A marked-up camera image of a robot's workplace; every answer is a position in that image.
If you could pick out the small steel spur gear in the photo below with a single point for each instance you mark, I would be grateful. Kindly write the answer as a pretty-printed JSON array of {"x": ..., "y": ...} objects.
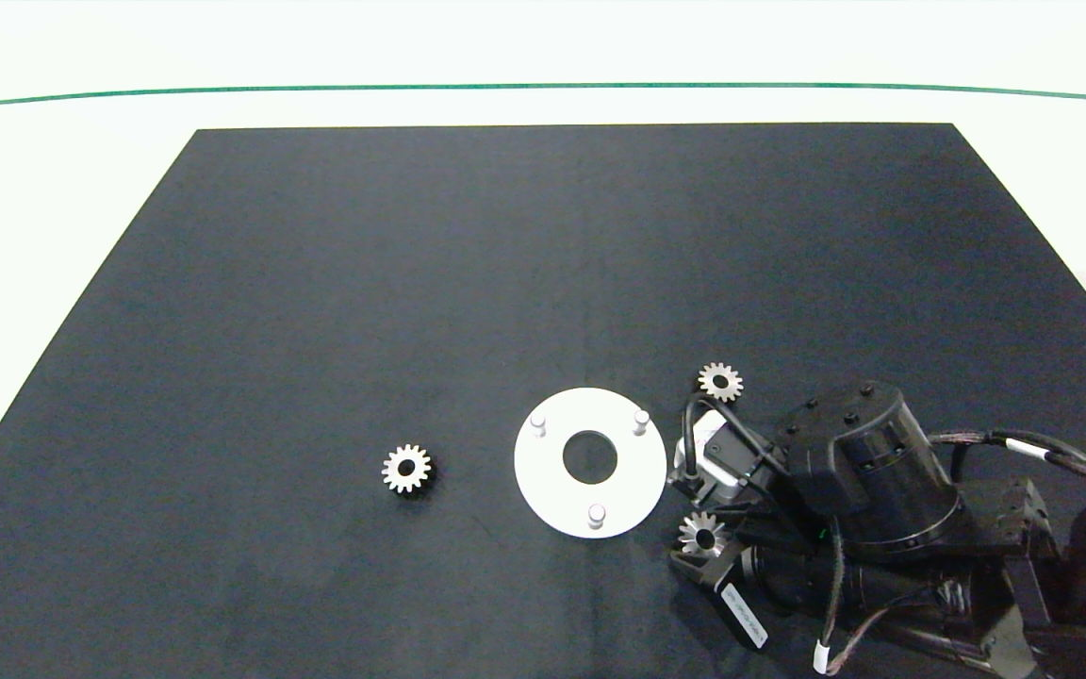
[
  {"x": 732, "y": 383},
  {"x": 693, "y": 531},
  {"x": 395, "y": 469}
]

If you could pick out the round white pin plate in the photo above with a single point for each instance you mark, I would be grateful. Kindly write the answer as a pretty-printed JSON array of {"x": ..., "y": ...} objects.
[{"x": 543, "y": 476}]

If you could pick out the dark table mat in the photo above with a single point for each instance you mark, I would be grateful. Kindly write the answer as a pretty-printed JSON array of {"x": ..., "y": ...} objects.
[{"x": 317, "y": 283}]

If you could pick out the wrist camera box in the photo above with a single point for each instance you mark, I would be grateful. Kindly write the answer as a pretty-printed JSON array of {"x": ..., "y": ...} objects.
[{"x": 717, "y": 462}]

